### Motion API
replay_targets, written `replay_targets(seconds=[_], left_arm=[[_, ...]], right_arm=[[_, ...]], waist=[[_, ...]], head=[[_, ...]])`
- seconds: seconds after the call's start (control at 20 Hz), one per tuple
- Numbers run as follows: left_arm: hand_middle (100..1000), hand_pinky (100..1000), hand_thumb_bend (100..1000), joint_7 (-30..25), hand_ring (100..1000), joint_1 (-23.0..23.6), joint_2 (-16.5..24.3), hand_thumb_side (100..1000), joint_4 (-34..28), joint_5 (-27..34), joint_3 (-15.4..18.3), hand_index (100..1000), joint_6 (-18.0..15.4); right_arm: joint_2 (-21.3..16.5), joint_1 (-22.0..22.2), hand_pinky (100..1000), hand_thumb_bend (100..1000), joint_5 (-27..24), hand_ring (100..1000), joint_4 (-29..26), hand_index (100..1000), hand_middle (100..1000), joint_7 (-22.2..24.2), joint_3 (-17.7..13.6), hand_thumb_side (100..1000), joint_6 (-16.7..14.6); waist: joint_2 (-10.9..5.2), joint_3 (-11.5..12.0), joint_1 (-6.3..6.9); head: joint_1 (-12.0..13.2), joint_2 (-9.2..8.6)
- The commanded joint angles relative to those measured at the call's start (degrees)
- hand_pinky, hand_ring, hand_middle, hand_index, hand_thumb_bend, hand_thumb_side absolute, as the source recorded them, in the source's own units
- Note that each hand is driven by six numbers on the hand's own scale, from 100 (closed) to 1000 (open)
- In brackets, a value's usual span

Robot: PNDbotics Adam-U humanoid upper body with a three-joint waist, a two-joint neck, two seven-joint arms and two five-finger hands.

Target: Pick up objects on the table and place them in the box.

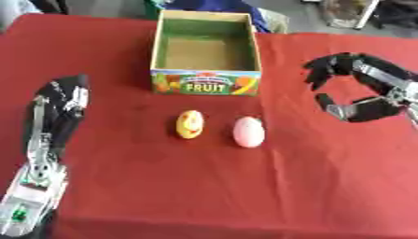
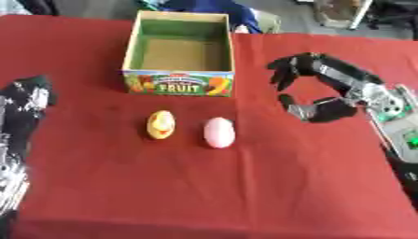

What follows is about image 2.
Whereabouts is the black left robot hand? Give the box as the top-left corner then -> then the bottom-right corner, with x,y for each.
0,74 -> 59,125

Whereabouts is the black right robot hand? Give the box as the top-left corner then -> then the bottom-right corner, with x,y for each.
264,51 -> 385,123

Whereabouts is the cardboard box with green inside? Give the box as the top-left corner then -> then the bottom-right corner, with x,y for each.
120,10 -> 237,98

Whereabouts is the white tripod leg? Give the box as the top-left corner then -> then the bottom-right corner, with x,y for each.
347,0 -> 376,31

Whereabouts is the black chair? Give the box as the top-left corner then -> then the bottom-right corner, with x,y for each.
366,0 -> 418,32

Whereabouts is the person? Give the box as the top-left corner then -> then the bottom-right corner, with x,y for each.
135,0 -> 283,35

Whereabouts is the yellow toy fruit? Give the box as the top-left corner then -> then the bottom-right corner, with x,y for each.
145,109 -> 178,140

